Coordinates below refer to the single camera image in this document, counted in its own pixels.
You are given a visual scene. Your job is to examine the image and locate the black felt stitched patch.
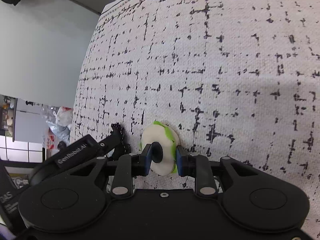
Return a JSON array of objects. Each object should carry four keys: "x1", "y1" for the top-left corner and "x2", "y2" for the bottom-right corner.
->
[{"x1": 109, "y1": 123, "x2": 131, "y2": 161}]

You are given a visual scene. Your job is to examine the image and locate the red white snack package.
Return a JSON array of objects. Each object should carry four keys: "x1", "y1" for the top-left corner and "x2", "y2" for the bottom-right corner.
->
[{"x1": 42, "y1": 133, "x2": 59, "y2": 150}]

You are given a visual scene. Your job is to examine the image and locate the grey plastic bag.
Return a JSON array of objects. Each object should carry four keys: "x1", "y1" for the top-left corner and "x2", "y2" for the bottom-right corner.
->
[{"x1": 46, "y1": 121, "x2": 70, "y2": 145}]

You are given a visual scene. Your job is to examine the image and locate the white plastic bag red print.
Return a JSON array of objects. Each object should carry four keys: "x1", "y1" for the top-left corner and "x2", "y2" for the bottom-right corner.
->
[{"x1": 56, "y1": 106, "x2": 73, "y2": 127}]

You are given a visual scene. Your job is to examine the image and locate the kitchen shelf with items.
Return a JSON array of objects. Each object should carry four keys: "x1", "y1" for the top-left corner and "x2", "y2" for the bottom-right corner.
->
[{"x1": 0, "y1": 95, "x2": 17, "y2": 141}]

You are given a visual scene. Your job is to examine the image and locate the white black patterned blanket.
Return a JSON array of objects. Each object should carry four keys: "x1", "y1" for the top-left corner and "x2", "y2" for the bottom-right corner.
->
[{"x1": 71, "y1": 0, "x2": 319, "y2": 239}]

